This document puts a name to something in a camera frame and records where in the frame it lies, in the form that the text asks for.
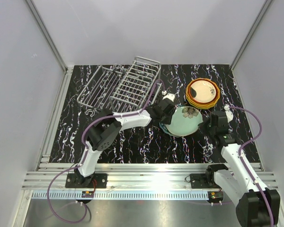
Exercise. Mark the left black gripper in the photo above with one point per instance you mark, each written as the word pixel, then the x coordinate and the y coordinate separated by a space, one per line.
pixel 168 120

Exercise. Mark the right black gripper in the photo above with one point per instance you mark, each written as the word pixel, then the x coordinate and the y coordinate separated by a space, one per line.
pixel 202 126

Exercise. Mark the white plate blue patterned rim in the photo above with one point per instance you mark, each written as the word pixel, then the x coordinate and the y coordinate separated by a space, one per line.
pixel 164 128

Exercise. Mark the green floral plate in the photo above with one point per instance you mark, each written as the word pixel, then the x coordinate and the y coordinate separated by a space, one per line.
pixel 185 121

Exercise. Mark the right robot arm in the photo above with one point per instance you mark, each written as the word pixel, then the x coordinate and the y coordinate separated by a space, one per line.
pixel 256 204

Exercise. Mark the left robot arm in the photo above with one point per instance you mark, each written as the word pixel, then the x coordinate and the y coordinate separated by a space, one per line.
pixel 101 133

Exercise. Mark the stack of orange red plates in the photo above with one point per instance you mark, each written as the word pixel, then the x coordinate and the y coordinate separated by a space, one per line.
pixel 200 105

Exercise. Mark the teal plate at stack bottom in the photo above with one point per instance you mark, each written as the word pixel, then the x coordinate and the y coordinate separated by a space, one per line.
pixel 177 136

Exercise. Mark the cream plate with black flower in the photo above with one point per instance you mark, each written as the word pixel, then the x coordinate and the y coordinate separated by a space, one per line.
pixel 202 91

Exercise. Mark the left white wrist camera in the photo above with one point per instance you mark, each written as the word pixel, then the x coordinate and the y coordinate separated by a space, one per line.
pixel 169 96

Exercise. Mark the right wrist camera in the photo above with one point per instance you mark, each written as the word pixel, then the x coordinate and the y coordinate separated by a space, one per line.
pixel 228 113

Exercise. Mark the grey wire dish rack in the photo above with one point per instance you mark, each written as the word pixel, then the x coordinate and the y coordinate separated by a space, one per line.
pixel 122 89

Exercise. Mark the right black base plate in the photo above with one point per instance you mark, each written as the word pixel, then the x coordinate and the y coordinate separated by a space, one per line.
pixel 201 181

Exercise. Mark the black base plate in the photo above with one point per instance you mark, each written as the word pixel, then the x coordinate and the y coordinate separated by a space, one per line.
pixel 97 180
pixel 201 181

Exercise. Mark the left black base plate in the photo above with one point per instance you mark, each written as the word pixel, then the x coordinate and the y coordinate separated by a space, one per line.
pixel 97 180

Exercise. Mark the left aluminium frame post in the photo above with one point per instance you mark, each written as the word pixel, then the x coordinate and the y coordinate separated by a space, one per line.
pixel 45 33

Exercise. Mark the aluminium frame post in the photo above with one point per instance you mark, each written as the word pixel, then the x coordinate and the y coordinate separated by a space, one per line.
pixel 45 33
pixel 255 25

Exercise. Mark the white slotted cable duct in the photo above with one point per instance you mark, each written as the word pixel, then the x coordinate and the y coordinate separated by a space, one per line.
pixel 122 195

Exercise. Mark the aluminium mounting rail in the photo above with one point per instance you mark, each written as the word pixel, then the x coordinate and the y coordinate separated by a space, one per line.
pixel 120 177

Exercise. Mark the right aluminium frame post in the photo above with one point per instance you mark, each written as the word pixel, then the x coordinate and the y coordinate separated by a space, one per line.
pixel 255 25

